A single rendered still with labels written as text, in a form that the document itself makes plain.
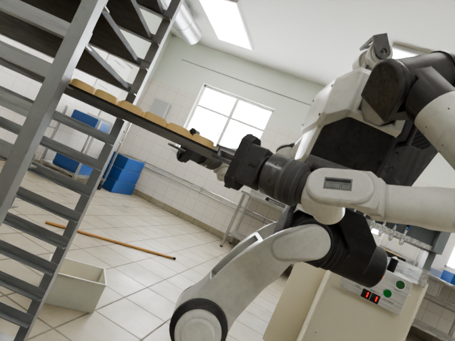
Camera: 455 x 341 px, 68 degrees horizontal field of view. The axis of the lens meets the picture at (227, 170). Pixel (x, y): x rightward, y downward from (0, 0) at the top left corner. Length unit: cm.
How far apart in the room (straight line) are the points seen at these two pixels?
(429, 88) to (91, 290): 171
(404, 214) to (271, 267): 36
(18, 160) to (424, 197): 72
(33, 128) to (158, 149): 554
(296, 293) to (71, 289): 130
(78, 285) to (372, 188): 160
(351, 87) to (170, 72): 587
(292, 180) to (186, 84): 583
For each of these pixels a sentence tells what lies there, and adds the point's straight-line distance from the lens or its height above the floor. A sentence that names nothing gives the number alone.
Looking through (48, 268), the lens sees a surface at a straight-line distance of 126.
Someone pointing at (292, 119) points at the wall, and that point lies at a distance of 578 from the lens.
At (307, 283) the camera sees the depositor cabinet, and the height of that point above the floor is 52.
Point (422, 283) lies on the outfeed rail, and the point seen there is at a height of 85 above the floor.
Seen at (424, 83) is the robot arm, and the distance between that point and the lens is 74.
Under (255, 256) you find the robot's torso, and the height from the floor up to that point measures 77.
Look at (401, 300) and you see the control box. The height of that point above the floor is 76.
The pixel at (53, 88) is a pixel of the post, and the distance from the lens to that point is 75.
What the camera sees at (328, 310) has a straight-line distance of 158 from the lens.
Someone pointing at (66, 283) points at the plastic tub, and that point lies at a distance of 192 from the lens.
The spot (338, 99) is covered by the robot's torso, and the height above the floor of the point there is 118.
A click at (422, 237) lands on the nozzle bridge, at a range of 238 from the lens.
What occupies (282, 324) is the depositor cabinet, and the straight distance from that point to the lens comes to 234.
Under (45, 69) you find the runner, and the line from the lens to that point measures 80.
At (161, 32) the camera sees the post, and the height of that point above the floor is 126.
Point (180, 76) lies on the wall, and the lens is 649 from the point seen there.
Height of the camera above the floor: 90
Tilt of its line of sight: 2 degrees up
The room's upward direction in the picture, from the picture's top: 24 degrees clockwise
